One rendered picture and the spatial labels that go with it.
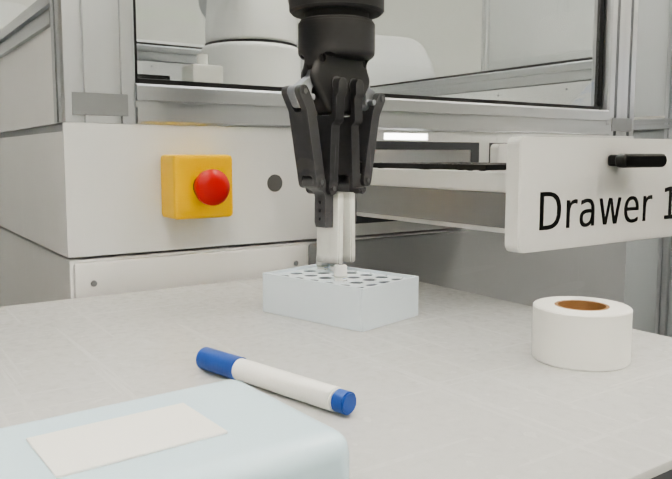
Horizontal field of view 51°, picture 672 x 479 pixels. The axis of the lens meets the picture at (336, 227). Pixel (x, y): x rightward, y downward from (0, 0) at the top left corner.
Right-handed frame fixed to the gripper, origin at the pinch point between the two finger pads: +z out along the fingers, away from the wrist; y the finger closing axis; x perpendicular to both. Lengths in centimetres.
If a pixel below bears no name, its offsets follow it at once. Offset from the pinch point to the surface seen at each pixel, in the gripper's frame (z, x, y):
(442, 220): -0.1, 4.5, -12.4
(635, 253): 29, -43, -220
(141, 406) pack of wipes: 3.5, 20.9, 36.4
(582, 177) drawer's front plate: -5.0, 18.1, -16.8
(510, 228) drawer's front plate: -0.3, 14.9, -8.0
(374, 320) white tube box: 7.1, 9.2, 5.4
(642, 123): -19, -42, -218
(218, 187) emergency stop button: -3.6, -14.2, 3.3
